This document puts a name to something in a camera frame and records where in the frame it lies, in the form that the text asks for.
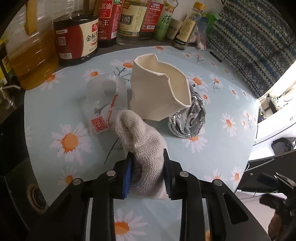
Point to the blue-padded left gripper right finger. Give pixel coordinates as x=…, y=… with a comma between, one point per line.
x=167, y=173

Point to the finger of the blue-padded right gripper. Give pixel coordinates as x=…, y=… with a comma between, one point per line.
x=267, y=180

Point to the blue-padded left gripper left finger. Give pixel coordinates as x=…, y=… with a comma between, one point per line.
x=127, y=174

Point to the silver foil wrapper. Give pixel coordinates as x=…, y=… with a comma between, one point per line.
x=187, y=123

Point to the white paper cup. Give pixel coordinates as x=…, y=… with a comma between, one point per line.
x=159, y=89

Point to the clear plastic bag red label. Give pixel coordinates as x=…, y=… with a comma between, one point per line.
x=104, y=97

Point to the black kitchen sink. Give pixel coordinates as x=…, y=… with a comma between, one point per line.
x=22, y=203

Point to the person's right hand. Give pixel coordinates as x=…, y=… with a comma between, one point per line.
x=277, y=227

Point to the daisy print blue tablecloth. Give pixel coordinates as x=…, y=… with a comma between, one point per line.
x=73, y=132

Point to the red label vinegar bottle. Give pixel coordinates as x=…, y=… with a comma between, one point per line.
x=154, y=9

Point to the small sesame oil bottle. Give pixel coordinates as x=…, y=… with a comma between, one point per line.
x=183, y=35

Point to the built-in soap dispenser pump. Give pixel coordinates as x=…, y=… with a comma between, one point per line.
x=5, y=95

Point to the green label pepper oil bottle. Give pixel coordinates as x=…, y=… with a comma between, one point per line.
x=165, y=19

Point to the blue patterned cloth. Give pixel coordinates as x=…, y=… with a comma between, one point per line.
x=254, y=38

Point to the dark soy sauce jug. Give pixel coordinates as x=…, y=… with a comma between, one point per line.
x=76, y=37

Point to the green package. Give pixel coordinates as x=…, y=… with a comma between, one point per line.
x=212, y=19

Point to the clear vinegar bottle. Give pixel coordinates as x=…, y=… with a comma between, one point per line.
x=130, y=22

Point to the red label soy bottle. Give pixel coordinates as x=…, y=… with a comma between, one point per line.
x=109, y=14

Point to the large cooking oil jug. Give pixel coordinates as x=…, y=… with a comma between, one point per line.
x=29, y=42

